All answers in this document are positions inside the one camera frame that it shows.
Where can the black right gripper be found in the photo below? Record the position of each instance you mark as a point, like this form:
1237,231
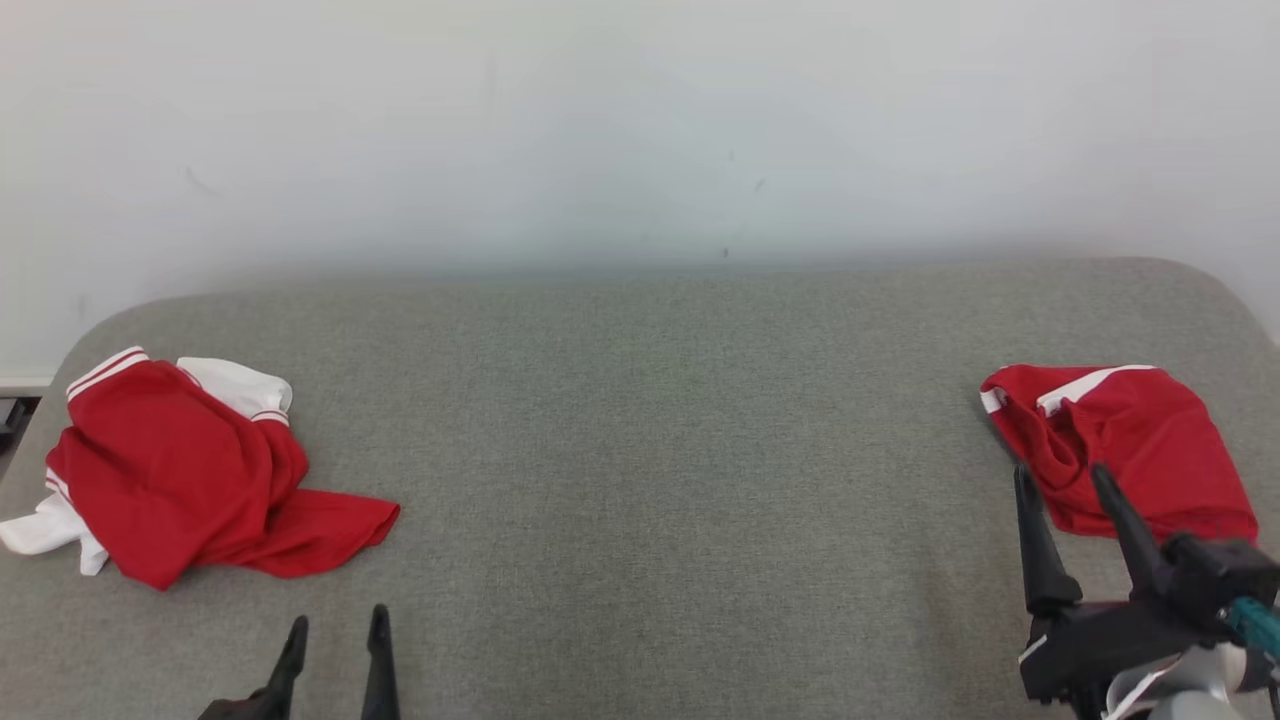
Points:
1100,645

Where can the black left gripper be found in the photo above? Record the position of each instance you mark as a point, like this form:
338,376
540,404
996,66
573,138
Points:
240,710

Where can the red shorts white stripe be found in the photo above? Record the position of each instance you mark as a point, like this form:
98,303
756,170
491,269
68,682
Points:
1150,450

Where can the red Bulls jersey white sleeves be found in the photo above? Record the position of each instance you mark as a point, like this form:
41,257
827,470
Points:
180,470

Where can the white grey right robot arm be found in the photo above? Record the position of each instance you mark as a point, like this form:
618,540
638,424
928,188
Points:
1190,690

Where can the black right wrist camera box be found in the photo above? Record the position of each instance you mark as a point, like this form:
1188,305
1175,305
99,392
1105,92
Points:
1220,575

